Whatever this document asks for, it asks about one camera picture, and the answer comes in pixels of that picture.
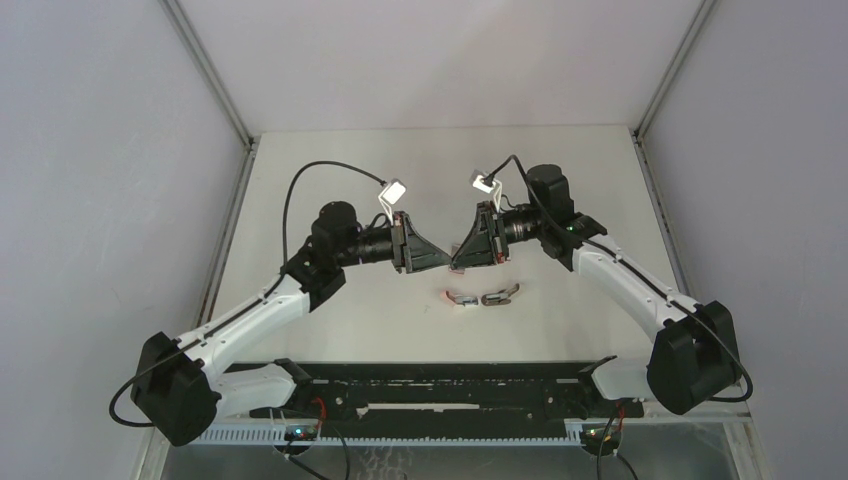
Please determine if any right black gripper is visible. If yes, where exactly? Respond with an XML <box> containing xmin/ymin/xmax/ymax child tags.
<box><xmin>451</xmin><ymin>201</ymin><xmax>546</xmax><ymax>270</ymax></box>

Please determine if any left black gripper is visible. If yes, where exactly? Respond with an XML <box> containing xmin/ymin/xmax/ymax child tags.
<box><xmin>336</xmin><ymin>212</ymin><xmax>451</xmax><ymax>275</ymax></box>

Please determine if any pink stapler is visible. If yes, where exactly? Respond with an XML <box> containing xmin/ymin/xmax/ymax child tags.
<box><xmin>442</xmin><ymin>290</ymin><xmax>480</xmax><ymax>308</ymax></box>

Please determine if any tan stapler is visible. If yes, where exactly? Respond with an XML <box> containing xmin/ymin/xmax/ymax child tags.
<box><xmin>480</xmin><ymin>283</ymin><xmax>520</xmax><ymax>307</ymax></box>

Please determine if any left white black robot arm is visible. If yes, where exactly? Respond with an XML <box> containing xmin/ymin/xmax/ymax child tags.
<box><xmin>129</xmin><ymin>201</ymin><xmax>450</xmax><ymax>446</ymax></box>

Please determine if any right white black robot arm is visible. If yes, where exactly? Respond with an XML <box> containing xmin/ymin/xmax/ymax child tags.
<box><xmin>450</xmin><ymin>164</ymin><xmax>753</xmax><ymax>416</ymax></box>

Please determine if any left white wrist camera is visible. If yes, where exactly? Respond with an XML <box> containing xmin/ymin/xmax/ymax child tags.
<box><xmin>377</xmin><ymin>179</ymin><xmax>407</xmax><ymax>220</ymax></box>

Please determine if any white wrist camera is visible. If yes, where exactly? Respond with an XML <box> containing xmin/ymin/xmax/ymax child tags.
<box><xmin>470</xmin><ymin>170</ymin><xmax>503</xmax><ymax>207</ymax></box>
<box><xmin>377</xmin><ymin>179</ymin><xmax>407</xmax><ymax>220</ymax></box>

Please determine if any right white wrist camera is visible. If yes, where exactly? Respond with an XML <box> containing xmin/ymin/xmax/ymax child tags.
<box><xmin>470</xmin><ymin>170</ymin><xmax>503</xmax><ymax>207</ymax></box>

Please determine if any right black camera cable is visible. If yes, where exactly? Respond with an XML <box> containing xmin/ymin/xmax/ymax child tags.
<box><xmin>486</xmin><ymin>155</ymin><xmax>755</xmax><ymax>404</ymax></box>

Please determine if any black camera cable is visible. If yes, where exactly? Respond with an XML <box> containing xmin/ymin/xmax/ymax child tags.
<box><xmin>107</xmin><ymin>160</ymin><xmax>387</xmax><ymax>429</ymax></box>
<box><xmin>486</xmin><ymin>155</ymin><xmax>755</xmax><ymax>404</ymax></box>

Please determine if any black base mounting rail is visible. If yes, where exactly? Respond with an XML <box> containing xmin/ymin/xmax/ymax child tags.
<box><xmin>247</xmin><ymin>361</ymin><xmax>645</xmax><ymax>437</ymax></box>

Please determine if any left black camera cable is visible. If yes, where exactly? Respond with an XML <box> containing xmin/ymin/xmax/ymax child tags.
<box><xmin>107</xmin><ymin>160</ymin><xmax>387</xmax><ymax>429</ymax></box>

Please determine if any left aluminium frame post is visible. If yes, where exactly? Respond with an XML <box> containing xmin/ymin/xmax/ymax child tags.
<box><xmin>159</xmin><ymin>0</ymin><xmax>254</xmax><ymax>150</ymax></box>

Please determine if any aluminium frame post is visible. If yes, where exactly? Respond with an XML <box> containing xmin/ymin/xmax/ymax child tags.
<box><xmin>632</xmin><ymin>0</ymin><xmax>720</xmax><ymax>144</ymax></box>
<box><xmin>159</xmin><ymin>0</ymin><xmax>254</xmax><ymax>150</ymax></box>

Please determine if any white slotted cable duct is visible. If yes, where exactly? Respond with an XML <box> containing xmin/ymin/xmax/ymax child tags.
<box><xmin>190</xmin><ymin>423</ymin><xmax>584</xmax><ymax>447</ymax></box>

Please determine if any right aluminium frame post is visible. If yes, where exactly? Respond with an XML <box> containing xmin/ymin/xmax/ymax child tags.
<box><xmin>632</xmin><ymin>0</ymin><xmax>720</xmax><ymax>144</ymax></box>

